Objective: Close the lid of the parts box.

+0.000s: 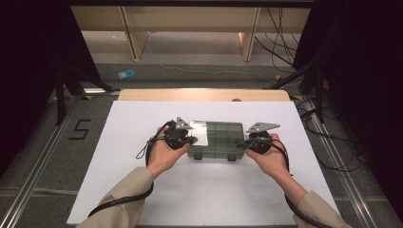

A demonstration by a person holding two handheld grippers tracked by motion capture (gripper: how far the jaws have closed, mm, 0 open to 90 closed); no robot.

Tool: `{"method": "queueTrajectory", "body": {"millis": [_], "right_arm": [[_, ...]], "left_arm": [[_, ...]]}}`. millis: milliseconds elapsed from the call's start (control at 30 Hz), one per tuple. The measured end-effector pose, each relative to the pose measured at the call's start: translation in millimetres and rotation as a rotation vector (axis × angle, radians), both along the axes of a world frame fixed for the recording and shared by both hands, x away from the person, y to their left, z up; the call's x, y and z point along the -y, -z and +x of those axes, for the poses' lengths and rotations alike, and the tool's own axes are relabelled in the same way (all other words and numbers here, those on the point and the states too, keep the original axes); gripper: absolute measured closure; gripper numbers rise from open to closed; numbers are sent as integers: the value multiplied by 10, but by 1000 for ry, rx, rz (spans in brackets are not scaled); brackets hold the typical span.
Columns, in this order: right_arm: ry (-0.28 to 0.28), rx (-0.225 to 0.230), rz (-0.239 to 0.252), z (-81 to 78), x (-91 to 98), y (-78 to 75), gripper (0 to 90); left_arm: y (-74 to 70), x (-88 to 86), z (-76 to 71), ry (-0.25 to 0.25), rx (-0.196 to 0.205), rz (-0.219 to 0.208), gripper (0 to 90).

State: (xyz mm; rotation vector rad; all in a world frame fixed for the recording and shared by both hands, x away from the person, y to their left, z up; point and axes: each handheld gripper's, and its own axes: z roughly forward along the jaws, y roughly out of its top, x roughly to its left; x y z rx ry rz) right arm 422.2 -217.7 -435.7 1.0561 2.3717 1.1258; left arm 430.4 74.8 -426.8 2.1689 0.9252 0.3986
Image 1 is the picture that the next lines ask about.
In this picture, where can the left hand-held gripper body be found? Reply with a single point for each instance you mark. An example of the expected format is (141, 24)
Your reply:
(182, 125)

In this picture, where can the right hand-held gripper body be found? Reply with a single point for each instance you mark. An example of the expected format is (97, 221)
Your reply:
(261, 127)

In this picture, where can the grey plastic compartment box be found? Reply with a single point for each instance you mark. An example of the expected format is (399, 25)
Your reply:
(221, 139)

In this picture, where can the person's right hand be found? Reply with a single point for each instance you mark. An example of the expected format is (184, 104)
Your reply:
(271, 161)

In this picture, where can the person's left hand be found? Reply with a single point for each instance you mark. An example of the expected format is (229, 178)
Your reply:
(161, 156)

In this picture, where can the white table mat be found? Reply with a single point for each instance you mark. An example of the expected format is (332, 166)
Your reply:
(206, 190)

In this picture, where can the black metal stand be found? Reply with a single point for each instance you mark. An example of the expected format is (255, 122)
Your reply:
(60, 101)
(320, 101)

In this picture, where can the blue card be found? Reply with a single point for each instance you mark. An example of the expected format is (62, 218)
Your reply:
(126, 74)

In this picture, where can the silver metal bar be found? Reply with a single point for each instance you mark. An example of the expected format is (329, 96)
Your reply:
(94, 90)

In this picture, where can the beige wooden bench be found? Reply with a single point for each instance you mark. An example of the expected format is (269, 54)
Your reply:
(202, 19)

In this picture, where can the black curtain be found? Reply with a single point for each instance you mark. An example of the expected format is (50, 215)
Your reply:
(364, 79)
(31, 63)

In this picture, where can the metal floor rail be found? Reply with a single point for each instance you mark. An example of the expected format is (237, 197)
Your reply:
(34, 174)
(345, 177)

